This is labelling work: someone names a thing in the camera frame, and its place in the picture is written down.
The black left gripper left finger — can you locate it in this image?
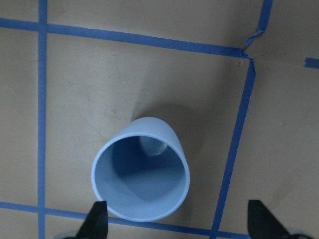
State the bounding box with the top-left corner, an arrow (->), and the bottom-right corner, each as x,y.
75,201 -> 108,239

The light blue plastic cup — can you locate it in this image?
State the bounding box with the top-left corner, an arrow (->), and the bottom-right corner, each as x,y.
91,117 -> 190,222

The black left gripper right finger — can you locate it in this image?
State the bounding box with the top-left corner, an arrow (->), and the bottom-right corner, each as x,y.
247,200 -> 292,239

